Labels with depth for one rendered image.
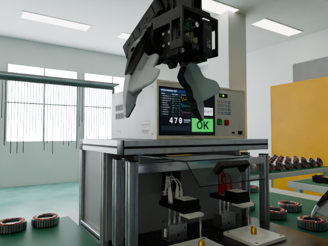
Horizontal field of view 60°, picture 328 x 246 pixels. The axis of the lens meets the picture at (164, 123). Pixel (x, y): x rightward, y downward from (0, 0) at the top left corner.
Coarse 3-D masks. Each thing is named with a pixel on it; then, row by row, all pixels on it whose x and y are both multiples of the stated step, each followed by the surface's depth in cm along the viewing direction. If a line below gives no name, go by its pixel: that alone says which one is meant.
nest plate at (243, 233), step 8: (224, 232) 102; (232, 232) 102; (240, 232) 102; (248, 232) 102; (264, 232) 102; (272, 232) 102; (240, 240) 96; (248, 240) 94; (256, 240) 94; (264, 240) 94; (272, 240) 94; (280, 240) 97
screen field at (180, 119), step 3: (171, 117) 99; (174, 117) 99; (177, 117) 100; (180, 117) 101; (171, 120) 99; (174, 120) 99; (177, 120) 100; (180, 120) 101; (171, 123) 99; (174, 123) 99; (177, 123) 100; (180, 123) 101
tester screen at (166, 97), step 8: (160, 88) 97; (160, 96) 96; (168, 96) 98; (176, 96) 100; (184, 96) 102; (160, 104) 96; (168, 104) 98; (176, 104) 100; (184, 104) 102; (208, 104) 108; (160, 112) 96; (168, 112) 98; (176, 112) 100; (184, 112) 102; (160, 120) 96; (168, 120) 98; (184, 120) 102; (160, 128) 96
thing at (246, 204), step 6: (216, 192) 116; (228, 192) 107; (234, 192) 104; (240, 192) 104; (246, 192) 106; (216, 198) 112; (222, 198) 109; (228, 198) 106; (234, 198) 104; (240, 198) 104; (246, 198) 106; (228, 204) 114; (234, 204) 104; (240, 204) 103; (246, 204) 103; (252, 204) 104; (228, 210) 114
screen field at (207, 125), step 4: (192, 120) 104; (196, 120) 105; (204, 120) 107; (208, 120) 108; (212, 120) 109; (192, 124) 104; (196, 124) 105; (200, 124) 106; (204, 124) 107; (208, 124) 108; (212, 124) 109; (192, 128) 104; (196, 128) 105; (200, 128) 106; (204, 128) 107; (208, 128) 108; (212, 128) 109
